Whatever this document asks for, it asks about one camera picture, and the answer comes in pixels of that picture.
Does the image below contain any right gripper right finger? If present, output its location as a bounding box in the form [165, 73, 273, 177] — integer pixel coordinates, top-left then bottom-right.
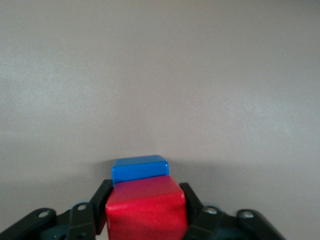
[178, 182, 241, 240]

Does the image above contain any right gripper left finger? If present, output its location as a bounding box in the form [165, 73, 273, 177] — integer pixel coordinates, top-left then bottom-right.
[66, 178, 115, 240]

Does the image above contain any red wooden block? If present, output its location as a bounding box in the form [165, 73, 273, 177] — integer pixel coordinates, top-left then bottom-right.
[104, 174, 189, 240]

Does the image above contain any blue wooden block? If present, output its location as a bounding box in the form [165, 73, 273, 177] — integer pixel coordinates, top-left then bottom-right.
[110, 154, 171, 188]

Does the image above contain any brown paper table cover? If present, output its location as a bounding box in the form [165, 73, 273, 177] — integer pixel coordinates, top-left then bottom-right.
[0, 0, 320, 240]

